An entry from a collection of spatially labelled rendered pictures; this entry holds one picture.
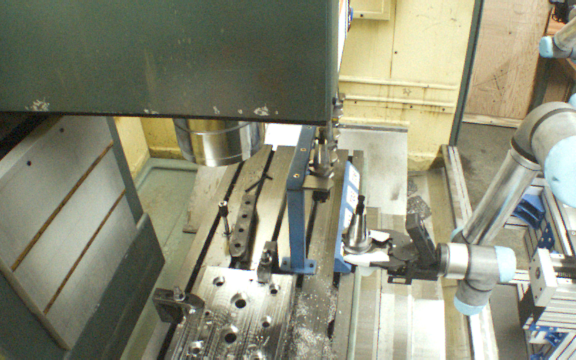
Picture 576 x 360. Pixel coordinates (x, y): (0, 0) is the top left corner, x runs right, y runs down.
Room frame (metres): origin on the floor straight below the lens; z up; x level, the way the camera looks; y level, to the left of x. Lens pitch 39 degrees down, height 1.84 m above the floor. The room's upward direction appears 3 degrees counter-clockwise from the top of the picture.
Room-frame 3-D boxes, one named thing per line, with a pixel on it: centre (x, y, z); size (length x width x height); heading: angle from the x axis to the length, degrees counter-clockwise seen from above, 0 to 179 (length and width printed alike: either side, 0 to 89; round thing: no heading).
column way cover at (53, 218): (0.74, 0.55, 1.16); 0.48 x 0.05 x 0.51; 168
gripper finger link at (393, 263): (0.55, -0.20, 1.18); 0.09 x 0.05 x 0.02; 92
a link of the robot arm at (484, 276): (0.54, -0.41, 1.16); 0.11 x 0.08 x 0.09; 78
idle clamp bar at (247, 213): (0.91, 0.14, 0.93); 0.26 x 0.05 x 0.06; 173
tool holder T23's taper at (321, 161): (0.83, -0.08, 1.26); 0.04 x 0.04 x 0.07
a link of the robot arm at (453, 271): (0.56, -0.34, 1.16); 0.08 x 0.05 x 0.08; 168
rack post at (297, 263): (0.79, -0.02, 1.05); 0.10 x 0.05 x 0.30; 78
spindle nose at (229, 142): (0.65, 0.11, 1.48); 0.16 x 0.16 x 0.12
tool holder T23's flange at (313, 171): (0.83, -0.08, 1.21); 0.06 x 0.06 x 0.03
